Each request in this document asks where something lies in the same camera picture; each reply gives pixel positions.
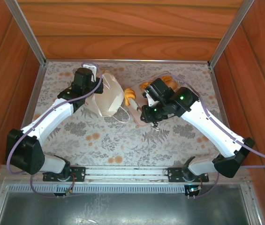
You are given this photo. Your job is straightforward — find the floral tablecloth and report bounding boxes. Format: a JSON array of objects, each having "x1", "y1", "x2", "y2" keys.
[{"x1": 9, "y1": 61, "x2": 237, "y2": 166}]

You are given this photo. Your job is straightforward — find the aluminium mounting rail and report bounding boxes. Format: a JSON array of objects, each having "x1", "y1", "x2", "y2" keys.
[{"x1": 0, "y1": 165, "x2": 251, "y2": 186}]

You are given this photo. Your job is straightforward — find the printed paper bag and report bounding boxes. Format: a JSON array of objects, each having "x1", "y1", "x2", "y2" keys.
[{"x1": 85, "y1": 69, "x2": 131, "y2": 124}]

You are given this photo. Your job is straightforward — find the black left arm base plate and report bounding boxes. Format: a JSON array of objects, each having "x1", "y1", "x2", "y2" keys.
[{"x1": 42, "y1": 165, "x2": 86, "y2": 182}]

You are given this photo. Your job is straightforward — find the grey slotted cable duct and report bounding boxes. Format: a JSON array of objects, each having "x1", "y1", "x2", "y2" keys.
[{"x1": 5, "y1": 184, "x2": 243, "y2": 194}]

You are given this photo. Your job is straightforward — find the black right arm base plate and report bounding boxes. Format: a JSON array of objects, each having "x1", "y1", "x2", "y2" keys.
[{"x1": 167, "y1": 166, "x2": 210, "y2": 183}]

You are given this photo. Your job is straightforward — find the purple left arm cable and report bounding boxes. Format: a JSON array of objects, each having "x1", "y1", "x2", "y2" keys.
[{"x1": 5, "y1": 61, "x2": 105, "y2": 199}]

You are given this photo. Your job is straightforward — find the aluminium frame post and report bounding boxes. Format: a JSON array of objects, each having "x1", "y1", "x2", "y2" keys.
[
  {"x1": 4, "y1": 0, "x2": 47, "y2": 68},
  {"x1": 207, "y1": 0, "x2": 256, "y2": 68}
]

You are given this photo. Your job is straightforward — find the thin aluminium edge rail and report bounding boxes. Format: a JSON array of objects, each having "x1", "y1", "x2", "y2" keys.
[{"x1": 45, "y1": 59, "x2": 209, "y2": 64}]

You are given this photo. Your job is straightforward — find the pink plastic tray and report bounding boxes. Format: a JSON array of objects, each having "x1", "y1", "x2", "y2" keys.
[{"x1": 125, "y1": 72, "x2": 191, "y2": 127}]

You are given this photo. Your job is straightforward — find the golden fake croissant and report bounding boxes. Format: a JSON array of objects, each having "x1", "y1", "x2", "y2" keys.
[{"x1": 123, "y1": 87, "x2": 137, "y2": 106}]

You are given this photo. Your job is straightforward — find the grey sheet metal panel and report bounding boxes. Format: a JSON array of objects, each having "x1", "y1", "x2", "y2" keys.
[{"x1": 0, "y1": 192, "x2": 251, "y2": 225}]

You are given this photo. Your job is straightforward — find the grey side edge strip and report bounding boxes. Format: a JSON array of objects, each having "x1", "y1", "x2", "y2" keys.
[{"x1": 21, "y1": 65, "x2": 46, "y2": 132}]

